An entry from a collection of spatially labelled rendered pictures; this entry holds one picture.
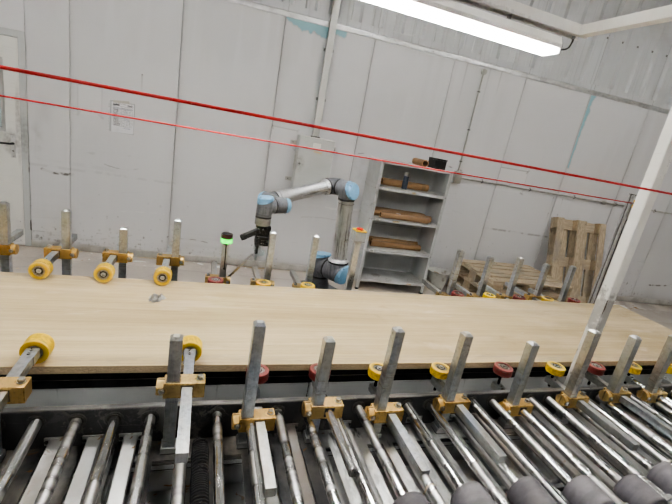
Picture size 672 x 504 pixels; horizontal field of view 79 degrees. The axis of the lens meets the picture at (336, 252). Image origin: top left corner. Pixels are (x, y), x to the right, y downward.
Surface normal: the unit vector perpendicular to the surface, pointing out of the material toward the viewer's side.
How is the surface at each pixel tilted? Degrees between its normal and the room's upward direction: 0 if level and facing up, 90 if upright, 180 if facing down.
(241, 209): 90
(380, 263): 90
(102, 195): 90
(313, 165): 90
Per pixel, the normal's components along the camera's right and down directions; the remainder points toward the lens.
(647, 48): 0.22, 0.31
